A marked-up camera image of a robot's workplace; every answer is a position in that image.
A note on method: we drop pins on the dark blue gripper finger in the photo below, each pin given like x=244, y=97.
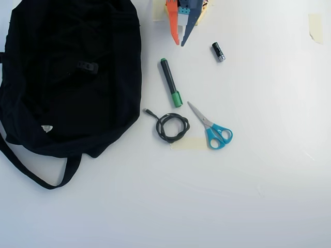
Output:
x=190, y=25

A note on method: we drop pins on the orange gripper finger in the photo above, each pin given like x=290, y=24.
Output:
x=172, y=20

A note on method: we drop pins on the black fabric bag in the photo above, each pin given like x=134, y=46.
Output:
x=64, y=103

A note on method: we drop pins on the beige masking tape strip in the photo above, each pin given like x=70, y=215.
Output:
x=316, y=28
x=158, y=11
x=190, y=144

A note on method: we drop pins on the small black flashlight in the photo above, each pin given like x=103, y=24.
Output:
x=218, y=52

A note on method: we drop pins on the black marker with green cap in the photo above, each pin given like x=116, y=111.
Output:
x=169, y=80

